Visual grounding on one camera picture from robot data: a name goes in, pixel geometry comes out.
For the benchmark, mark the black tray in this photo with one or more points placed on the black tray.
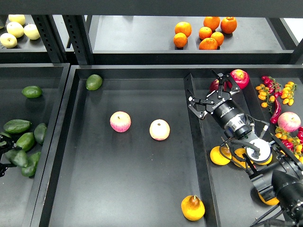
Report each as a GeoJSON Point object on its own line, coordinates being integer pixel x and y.
{"type": "Point", "coordinates": [97, 177]}
{"type": "Point", "coordinates": [18, 194]}

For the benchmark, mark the yellow pear right tray left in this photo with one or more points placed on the yellow pear right tray left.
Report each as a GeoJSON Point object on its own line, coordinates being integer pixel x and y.
{"type": "Point", "coordinates": [219, 159]}

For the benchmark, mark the pink red apple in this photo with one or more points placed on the pink red apple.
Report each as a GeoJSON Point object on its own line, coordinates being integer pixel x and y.
{"type": "Point", "coordinates": [120, 121]}

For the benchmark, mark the light green avocado left tray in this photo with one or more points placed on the light green avocado left tray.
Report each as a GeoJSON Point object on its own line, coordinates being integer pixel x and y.
{"type": "Point", "coordinates": [26, 141]}

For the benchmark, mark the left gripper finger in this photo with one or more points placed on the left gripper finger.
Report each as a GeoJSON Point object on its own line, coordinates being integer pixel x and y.
{"type": "Point", "coordinates": [4, 168]}
{"type": "Point", "coordinates": [7, 144]}

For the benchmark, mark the pink apple right tray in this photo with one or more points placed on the pink apple right tray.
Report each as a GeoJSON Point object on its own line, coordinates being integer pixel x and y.
{"type": "Point", "coordinates": [289, 121]}

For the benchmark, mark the black tray divider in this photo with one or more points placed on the black tray divider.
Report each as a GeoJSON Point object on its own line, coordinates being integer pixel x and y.
{"type": "Point", "coordinates": [205, 180]}

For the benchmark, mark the black centre tray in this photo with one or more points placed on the black centre tray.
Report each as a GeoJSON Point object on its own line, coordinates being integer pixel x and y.
{"type": "Point", "coordinates": [97, 177]}

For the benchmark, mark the orange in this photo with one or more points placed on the orange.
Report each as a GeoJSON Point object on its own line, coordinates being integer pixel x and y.
{"type": "Point", "coordinates": [180, 40]}
{"type": "Point", "coordinates": [218, 37]}
{"type": "Point", "coordinates": [228, 25]}
{"type": "Point", "coordinates": [208, 44]}
{"type": "Point", "coordinates": [212, 22]}
{"type": "Point", "coordinates": [183, 27]}
{"type": "Point", "coordinates": [205, 32]}

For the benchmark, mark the black left tray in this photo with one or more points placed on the black left tray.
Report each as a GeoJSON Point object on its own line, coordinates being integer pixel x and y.
{"type": "Point", "coordinates": [18, 194]}

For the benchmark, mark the orange centre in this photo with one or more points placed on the orange centre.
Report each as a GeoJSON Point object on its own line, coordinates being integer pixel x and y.
{"type": "Point", "coordinates": [205, 32]}

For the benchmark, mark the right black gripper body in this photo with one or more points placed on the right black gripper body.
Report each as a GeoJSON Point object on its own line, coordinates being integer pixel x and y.
{"type": "Point", "coordinates": [224, 110]}

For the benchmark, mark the red chili pepper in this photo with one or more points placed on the red chili pepper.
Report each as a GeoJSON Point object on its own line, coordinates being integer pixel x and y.
{"type": "Point", "coordinates": [276, 113]}

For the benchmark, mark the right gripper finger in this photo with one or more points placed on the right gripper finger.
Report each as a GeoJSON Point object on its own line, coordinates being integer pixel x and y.
{"type": "Point", "coordinates": [196, 105]}
{"type": "Point", "coordinates": [223, 79]}

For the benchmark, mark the big red apple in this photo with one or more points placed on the big red apple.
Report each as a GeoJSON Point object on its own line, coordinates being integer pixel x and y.
{"type": "Point", "coordinates": [241, 77]}

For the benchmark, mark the yellow pear tray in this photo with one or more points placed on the yellow pear tray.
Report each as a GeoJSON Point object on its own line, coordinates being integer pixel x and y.
{"type": "Point", "coordinates": [239, 153]}
{"type": "Point", "coordinates": [268, 197]}
{"type": "Point", "coordinates": [219, 159]}

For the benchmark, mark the orange cherry tomato bunch right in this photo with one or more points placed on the orange cherry tomato bunch right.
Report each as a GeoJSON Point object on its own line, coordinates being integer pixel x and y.
{"type": "Point", "coordinates": [288, 93]}

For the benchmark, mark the dark avocado at left edge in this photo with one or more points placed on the dark avocado at left edge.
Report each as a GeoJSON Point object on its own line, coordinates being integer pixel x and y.
{"type": "Point", "coordinates": [5, 134]}

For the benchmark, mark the yellow pear right tray bottom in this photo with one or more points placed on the yellow pear right tray bottom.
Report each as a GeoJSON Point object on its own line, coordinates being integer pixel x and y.
{"type": "Point", "coordinates": [268, 197]}

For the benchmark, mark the green avocado upper left tray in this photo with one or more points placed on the green avocado upper left tray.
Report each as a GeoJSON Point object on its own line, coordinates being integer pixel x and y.
{"type": "Point", "coordinates": [32, 91]}

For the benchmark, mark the orange right middle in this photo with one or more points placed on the orange right middle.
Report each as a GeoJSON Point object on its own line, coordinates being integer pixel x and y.
{"type": "Point", "coordinates": [218, 37]}

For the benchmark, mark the yellow pear under wrist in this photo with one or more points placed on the yellow pear under wrist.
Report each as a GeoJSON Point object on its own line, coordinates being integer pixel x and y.
{"type": "Point", "coordinates": [265, 162]}

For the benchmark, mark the red cherry tomato bunch top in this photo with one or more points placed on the red cherry tomato bunch top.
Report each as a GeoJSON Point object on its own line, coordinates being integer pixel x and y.
{"type": "Point", "coordinates": [272, 86]}

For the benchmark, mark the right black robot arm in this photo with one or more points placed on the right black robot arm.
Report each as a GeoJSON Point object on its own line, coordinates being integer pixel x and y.
{"type": "Point", "coordinates": [272, 168]}

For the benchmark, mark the mixed cherry tomato bunch lower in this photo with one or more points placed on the mixed cherry tomato bunch lower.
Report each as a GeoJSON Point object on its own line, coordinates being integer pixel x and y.
{"type": "Point", "coordinates": [293, 143]}

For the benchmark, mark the black upper shelf right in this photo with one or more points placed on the black upper shelf right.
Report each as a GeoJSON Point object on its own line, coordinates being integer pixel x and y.
{"type": "Point", "coordinates": [149, 40]}

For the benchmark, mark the orange top left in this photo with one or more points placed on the orange top left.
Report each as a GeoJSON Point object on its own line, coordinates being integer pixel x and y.
{"type": "Point", "coordinates": [183, 27]}

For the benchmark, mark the orange lower left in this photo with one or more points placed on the orange lower left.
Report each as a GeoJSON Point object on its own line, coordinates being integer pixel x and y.
{"type": "Point", "coordinates": [180, 40]}

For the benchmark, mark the orange top middle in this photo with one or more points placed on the orange top middle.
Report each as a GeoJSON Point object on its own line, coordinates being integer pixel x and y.
{"type": "Point", "coordinates": [212, 22]}

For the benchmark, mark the orange cherry tomato bunch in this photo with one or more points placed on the orange cherry tomato bunch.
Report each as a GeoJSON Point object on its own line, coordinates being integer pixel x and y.
{"type": "Point", "coordinates": [288, 93]}
{"type": "Point", "coordinates": [266, 97]}

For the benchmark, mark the yellow pear right tray middle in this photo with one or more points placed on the yellow pear right tray middle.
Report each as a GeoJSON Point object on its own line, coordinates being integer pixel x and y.
{"type": "Point", "coordinates": [239, 153]}

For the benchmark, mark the orange front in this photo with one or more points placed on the orange front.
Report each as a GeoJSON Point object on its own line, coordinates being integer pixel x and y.
{"type": "Point", "coordinates": [208, 44]}

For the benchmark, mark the orange cherry tomato bunch left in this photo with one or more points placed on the orange cherry tomato bunch left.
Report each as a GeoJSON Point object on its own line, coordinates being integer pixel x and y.
{"type": "Point", "coordinates": [266, 97]}

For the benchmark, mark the orange top right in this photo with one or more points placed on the orange top right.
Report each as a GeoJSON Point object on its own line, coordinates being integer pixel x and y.
{"type": "Point", "coordinates": [228, 25]}

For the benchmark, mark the pale yellow pear front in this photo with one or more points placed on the pale yellow pear front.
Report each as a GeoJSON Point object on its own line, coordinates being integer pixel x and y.
{"type": "Point", "coordinates": [8, 40]}

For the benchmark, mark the pale pink apple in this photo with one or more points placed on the pale pink apple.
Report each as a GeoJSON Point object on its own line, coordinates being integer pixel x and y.
{"type": "Point", "coordinates": [159, 129]}

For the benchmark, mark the dark red small apple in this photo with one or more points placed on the dark red small apple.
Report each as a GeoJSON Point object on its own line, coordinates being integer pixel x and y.
{"type": "Point", "coordinates": [214, 85]}

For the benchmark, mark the dark avocado by tray wall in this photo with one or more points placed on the dark avocado by tray wall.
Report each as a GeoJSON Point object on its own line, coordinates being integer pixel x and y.
{"type": "Point", "coordinates": [40, 133]}

